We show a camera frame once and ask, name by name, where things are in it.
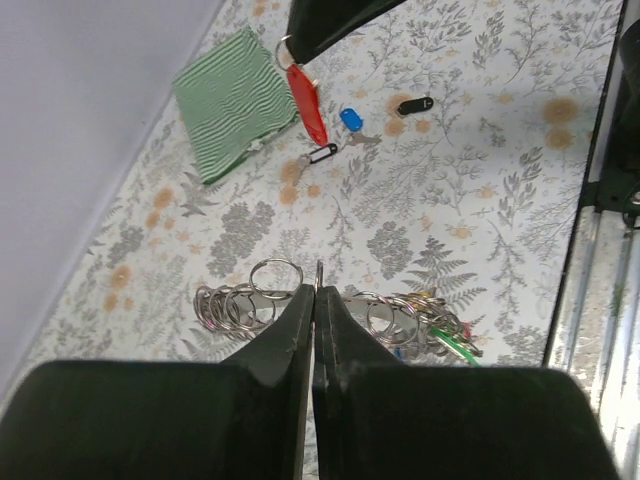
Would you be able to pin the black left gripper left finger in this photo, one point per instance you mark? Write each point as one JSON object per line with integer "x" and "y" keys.
{"x": 242, "y": 418}

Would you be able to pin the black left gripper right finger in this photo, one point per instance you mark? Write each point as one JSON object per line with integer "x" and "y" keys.
{"x": 379, "y": 418}

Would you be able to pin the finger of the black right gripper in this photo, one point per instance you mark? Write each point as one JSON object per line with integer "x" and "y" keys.
{"x": 316, "y": 25}

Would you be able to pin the key with red tag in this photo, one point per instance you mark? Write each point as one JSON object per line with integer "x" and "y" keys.
{"x": 305, "y": 94}

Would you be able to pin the green key tag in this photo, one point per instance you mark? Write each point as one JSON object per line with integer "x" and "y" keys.
{"x": 458, "y": 345}

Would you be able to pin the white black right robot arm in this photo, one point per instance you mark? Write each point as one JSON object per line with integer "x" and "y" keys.
{"x": 618, "y": 187}

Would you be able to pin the key with blue tag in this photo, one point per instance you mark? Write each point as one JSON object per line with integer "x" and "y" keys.
{"x": 354, "y": 124}

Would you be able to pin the green white striped cloth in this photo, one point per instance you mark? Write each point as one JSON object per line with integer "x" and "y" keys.
{"x": 232, "y": 100}

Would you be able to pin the black key tag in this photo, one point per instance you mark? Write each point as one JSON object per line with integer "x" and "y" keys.
{"x": 414, "y": 106}

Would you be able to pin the key with black tag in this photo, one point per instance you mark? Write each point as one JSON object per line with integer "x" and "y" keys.
{"x": 316, "y": 156}

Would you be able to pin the floral tablecloth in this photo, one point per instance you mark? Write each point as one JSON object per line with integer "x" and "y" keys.
{"x": 475, "y": 197}

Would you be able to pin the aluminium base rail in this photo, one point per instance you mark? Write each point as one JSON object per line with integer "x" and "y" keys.
{"x": 595, "y": 332}

